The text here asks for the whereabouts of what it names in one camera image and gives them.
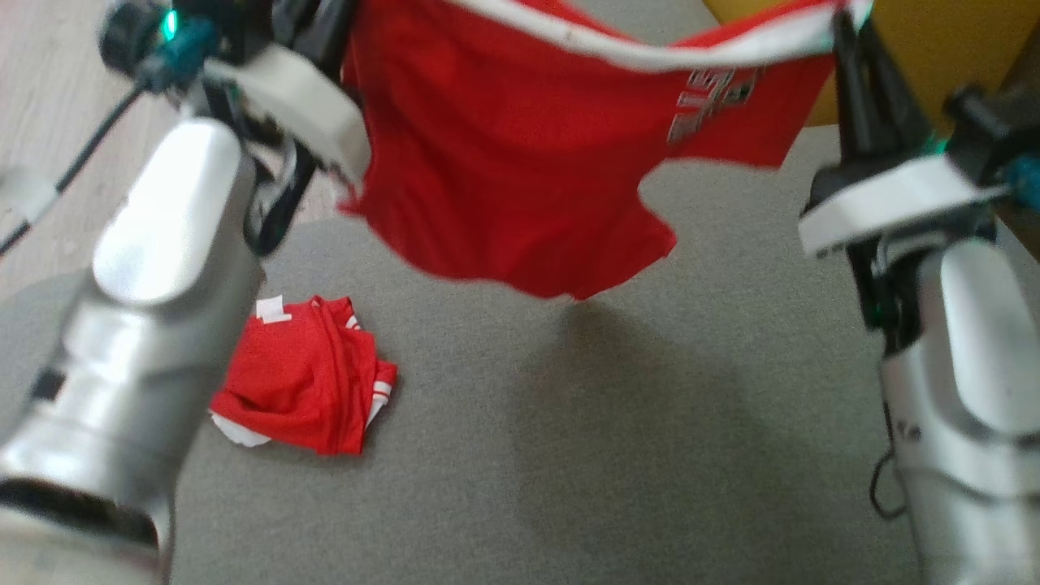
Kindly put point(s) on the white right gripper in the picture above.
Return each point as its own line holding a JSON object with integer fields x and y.
{"x": 894, "y": 199}

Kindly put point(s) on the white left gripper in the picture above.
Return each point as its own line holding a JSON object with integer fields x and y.
{"x": 301, "y": 97}

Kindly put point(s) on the red jersey with white trim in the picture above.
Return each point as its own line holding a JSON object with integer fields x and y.
{"x": 504, "y": 146}

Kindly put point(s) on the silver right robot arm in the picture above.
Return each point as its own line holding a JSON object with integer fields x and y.
{"x": 975, "y": 390}

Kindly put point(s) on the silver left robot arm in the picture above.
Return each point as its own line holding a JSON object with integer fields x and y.
{"x": 146, "y": 325}

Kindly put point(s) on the yellow furniture piece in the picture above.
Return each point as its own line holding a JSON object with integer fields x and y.
{"x": 918, "y": 49}

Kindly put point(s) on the red shorts with white stripes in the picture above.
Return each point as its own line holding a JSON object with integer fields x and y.
{"x": 305, "y": 382}

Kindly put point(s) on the large grey sofa seat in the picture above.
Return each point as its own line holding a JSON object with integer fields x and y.
{"x": 609, "y": 439}

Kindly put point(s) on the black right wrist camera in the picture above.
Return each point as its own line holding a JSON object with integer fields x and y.
{"x": 979, "y": 122}

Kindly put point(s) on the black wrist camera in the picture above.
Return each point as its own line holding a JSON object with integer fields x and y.
{"x": 134, "y": 32}
{"x": 979, "y": 122}

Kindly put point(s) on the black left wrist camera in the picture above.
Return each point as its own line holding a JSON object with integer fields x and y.
{"x": 134, "y": 32}

